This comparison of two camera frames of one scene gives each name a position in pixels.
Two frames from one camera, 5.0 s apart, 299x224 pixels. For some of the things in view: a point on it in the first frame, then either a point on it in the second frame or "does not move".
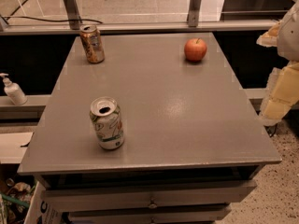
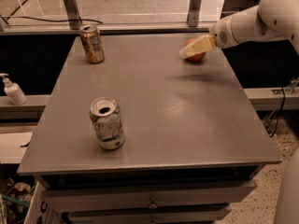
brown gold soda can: (92, 43) does not move
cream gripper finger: (282, 92) -> (199, 46)
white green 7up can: (105, 113) does not move
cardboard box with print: (40, 211) does not move
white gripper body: (290, 37) -> (220, 37)
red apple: (195, 49) does not move
